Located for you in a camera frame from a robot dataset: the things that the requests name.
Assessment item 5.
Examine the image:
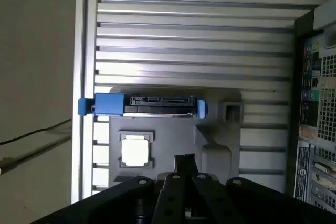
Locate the hard disk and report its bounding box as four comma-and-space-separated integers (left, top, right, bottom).
78, 92, 209, 119

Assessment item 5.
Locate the silver CPU chip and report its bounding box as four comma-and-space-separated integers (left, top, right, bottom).
121, 135, 150, 167

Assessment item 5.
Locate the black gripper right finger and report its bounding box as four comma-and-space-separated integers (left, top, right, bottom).
185, 153, 336, 224

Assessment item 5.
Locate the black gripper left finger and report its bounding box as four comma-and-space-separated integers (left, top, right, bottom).
31, 154, 187, 224

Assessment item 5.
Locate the grey plastic parts rack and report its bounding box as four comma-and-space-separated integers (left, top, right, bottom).
109, 86, 244, 186

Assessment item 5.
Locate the black open PC case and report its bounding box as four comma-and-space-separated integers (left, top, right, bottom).
285, 0, 336, 213

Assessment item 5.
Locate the thin black floor cable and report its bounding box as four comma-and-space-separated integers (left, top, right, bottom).
0, 119, 73, 145

